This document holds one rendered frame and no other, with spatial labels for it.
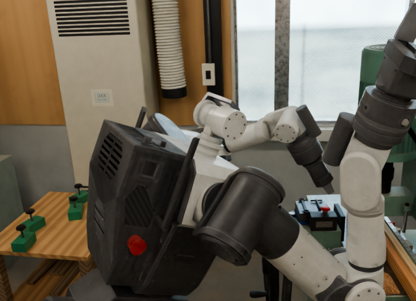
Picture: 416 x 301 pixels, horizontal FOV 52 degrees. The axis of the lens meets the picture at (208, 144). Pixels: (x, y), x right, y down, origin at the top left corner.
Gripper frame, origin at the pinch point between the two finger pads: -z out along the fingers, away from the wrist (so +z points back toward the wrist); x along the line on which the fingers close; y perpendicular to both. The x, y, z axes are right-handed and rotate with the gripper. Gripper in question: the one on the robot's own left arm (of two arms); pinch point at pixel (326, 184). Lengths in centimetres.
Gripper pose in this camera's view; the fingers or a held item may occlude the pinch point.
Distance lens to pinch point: 136.0
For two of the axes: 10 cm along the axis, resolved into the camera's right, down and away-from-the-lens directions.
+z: -5.4, -8.0, -2.7
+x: -0.3, 3.4, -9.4
